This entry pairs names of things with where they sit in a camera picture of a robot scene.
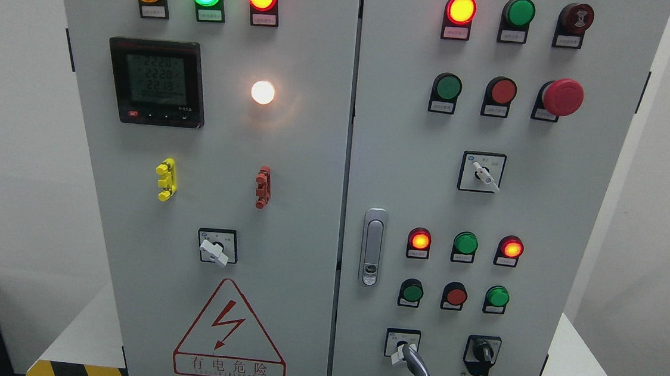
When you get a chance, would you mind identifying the red lit indicator middle left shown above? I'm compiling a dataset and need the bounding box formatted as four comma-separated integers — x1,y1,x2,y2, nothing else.
405,227,432,260

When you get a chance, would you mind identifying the red emergency stop mushroom button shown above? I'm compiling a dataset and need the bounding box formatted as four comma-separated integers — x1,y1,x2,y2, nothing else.
530,78,584,123

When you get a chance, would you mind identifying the left door white selector switch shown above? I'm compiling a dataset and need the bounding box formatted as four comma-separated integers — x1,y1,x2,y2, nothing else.
198,227,238,267

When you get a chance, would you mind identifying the silver cabinet door handle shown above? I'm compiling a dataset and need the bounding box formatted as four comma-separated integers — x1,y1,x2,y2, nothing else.
359,208,388,287

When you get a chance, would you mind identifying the green push button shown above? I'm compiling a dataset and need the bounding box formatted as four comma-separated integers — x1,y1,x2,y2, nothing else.
427,72,463,115
396,278,424,308
482,285,510,315

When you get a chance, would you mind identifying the red push button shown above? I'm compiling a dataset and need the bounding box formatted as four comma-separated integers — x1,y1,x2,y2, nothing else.
480,76,517,119
439,282,468,312

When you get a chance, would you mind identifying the grey cabinet door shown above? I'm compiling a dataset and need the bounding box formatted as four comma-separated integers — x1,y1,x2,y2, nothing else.
332,0,670,376
64,0,361,376

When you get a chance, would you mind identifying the right grey cabinet door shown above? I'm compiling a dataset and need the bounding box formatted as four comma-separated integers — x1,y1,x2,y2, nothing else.
332,0,670,376

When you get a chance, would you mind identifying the green push button upper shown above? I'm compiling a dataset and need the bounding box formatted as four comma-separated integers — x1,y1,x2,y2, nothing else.
427,72,463,115

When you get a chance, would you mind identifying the black digital power meter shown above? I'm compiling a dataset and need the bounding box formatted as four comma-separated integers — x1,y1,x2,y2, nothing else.
109,36,204,129

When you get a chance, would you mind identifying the red electrical hazard warning sign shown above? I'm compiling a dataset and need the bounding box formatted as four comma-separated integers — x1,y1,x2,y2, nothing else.
172,278,286,376

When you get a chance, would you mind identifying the dark red buzzer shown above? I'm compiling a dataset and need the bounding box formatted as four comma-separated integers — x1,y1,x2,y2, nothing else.
552,2,595,49

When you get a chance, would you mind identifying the lower white selector switch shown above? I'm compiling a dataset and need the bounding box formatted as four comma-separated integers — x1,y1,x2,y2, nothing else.
383,327,421,366

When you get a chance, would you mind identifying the red indicator light left door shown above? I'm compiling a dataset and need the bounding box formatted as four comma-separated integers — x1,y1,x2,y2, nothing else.
249,0,280,27

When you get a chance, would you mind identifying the red push button lower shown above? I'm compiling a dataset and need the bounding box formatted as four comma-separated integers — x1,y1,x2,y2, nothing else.
439,282,468,312

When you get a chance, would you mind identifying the red push button upper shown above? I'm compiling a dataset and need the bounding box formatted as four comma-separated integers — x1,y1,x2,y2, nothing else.
480,76,517,119

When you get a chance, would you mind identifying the black knob selector switch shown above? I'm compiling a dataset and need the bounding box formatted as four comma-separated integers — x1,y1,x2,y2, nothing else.
463,334,503,376

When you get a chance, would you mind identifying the white platform with hazard stripes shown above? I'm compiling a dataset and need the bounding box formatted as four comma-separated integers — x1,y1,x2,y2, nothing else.
25,284,607,376

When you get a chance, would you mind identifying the green indicator light right top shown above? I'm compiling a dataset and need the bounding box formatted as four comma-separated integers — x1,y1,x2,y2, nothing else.
497,0,537,45

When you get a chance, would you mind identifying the red indicator light right top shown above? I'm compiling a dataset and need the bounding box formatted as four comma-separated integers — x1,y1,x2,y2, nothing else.
440,0,478,41

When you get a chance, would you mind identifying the green indicator middle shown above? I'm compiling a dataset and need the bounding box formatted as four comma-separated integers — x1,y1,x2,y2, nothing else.
450,231,479,263

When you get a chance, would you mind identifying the red terminal connector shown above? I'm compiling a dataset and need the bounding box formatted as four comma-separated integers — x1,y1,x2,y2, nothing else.
255,166,271,210

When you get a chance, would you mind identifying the green push button lower left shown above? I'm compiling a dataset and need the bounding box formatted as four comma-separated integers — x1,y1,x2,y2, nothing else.
396,278,424,308

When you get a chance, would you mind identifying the white glowing indicator light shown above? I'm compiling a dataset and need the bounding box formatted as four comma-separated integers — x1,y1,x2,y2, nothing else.
250,80,277,105

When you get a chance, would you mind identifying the left grey cabinet door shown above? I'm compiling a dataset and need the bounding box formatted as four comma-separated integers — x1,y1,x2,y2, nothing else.
64,0,361,376

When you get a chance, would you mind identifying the yellow terminal connector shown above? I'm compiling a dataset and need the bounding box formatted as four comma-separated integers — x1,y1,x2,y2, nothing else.
155,157,178,202

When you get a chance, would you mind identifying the upper right white selector switch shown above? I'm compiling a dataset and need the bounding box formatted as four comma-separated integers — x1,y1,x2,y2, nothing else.
457,151,507,194

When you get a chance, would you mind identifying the red lit indicator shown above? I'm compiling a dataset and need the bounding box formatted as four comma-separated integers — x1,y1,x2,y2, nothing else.
405,227,432,260
493,235,525,268

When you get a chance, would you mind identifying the red lit indicator middle right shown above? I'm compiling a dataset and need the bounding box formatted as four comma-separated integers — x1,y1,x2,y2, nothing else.
493,235,525,268

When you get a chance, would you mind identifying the green push button lower right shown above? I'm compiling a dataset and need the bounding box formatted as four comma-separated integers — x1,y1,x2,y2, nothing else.
482,285,510,315

